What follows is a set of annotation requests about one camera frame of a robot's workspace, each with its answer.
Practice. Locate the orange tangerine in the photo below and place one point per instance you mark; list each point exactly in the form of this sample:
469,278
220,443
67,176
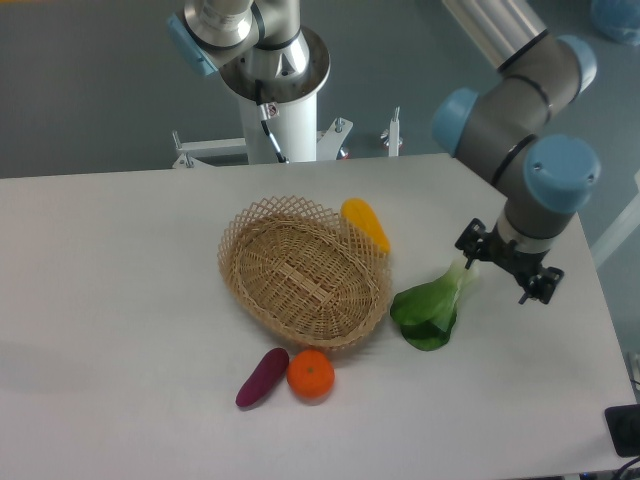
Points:
310,375

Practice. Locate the green leafy bok choy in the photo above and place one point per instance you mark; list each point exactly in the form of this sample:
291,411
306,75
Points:
427,313

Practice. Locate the woven wicker basket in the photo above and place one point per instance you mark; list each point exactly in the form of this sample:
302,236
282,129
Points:
305,273

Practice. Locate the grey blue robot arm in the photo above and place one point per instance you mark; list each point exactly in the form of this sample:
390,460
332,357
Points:
545,181

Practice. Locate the yellow mango toy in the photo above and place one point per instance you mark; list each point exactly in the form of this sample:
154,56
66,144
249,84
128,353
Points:
360,213

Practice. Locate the white frame bar right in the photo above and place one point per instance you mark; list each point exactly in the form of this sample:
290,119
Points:
616,233

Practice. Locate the purple sweet potato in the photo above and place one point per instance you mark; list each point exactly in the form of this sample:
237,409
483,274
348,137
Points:
264,378

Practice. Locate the blue plastic bag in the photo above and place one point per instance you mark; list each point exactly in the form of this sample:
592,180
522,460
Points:
617,19

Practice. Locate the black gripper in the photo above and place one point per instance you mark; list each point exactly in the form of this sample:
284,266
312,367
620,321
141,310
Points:
478,244

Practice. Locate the black device at table edge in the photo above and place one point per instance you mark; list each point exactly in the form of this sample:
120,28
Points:
623,425

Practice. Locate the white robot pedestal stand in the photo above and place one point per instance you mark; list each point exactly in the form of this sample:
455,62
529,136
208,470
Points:
276,92

